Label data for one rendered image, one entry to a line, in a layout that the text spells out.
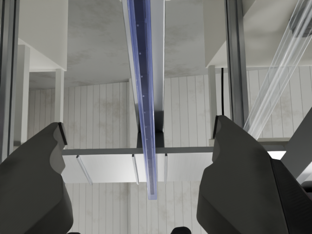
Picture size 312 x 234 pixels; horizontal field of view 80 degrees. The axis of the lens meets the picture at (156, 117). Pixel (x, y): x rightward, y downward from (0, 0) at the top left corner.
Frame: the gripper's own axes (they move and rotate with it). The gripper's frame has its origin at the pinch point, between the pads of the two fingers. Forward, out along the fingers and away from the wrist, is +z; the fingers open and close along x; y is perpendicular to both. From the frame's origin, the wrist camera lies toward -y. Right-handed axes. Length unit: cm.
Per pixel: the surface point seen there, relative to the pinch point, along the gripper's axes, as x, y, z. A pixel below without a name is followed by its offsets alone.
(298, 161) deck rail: 28.1, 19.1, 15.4
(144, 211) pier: -20, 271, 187
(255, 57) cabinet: 50, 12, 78
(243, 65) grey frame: 28, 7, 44
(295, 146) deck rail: 28.1, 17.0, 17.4
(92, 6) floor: -42, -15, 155
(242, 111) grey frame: 27, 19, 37
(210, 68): 31, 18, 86
